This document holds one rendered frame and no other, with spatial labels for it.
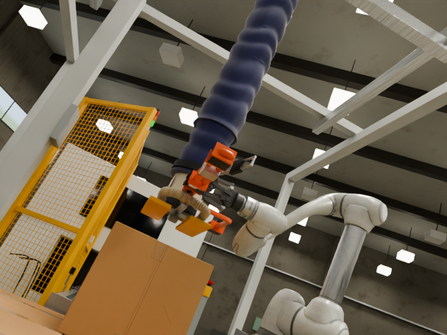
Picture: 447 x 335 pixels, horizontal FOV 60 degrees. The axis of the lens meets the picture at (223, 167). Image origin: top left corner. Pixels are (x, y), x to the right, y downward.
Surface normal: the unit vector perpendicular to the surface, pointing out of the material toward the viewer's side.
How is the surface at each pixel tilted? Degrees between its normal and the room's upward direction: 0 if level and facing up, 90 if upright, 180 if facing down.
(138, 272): 90
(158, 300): 90
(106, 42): 90
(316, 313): 87
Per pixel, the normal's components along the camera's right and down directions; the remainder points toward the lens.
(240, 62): -0.06, -0.61
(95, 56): 0.30, -0.28
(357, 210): -0.58, -0.45
